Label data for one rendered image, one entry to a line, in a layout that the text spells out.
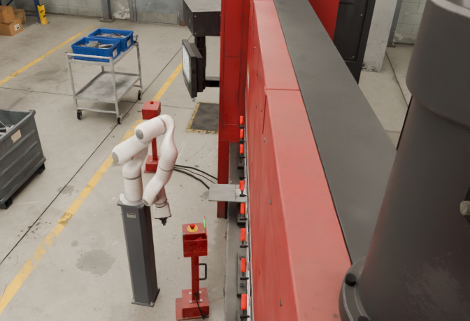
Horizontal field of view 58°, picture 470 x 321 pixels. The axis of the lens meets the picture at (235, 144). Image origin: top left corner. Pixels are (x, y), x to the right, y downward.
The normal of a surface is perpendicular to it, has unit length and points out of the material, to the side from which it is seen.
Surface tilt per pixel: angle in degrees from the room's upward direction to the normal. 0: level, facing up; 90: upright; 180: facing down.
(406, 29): 90
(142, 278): 90
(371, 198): 0
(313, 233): 0
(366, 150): 0
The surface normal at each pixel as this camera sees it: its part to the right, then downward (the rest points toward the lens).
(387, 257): -0.95, 0.14
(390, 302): -0.84, 0.26
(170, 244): 0.04, -0.85
